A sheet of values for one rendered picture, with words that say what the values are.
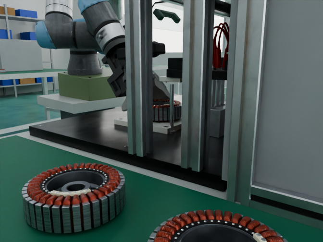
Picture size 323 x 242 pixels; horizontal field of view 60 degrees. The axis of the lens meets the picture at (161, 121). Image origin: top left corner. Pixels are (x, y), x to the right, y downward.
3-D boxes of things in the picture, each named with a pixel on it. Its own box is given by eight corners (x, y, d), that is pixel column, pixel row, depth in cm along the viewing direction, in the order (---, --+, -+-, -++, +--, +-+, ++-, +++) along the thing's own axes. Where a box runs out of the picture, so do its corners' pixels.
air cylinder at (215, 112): (195, 133, 57) (196, 107, 55) (212, 126, 63) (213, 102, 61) (219, 138, 54) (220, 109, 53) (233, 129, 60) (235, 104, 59)
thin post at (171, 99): (166, 133, 57) (166, 84, 55) (170, 131, 59) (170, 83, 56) (172, 134, 56) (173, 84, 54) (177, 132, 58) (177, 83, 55)
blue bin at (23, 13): (10, 18, 650) (9, 10, 647) (28, 19, 684) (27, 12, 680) (20, 16, 627) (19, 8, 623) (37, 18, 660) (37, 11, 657)
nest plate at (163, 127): (114, 124, 65) (113, 118, 64) (153, 113, 77) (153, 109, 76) (167, 134, 56) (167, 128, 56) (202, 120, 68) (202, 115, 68)
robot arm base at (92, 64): (61, 72, 125) (58, 50, 122) (90, 69, 135) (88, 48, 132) (79, 76, 115) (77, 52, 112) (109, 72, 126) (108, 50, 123)
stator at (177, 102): (125, 118, 65) (124, 102, 64) (154, 111, 74) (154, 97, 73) (165, 125, 59) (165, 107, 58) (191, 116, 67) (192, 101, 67)
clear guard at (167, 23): (139, 26, 79) (138, 4, 78) (182, 32, 98) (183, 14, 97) (254, 17, 61) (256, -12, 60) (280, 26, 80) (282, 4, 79)
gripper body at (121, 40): (137, 96, 74) (116, 58, 76) (158, 78, 69) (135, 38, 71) (116, 100, 68) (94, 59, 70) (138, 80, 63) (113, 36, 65)
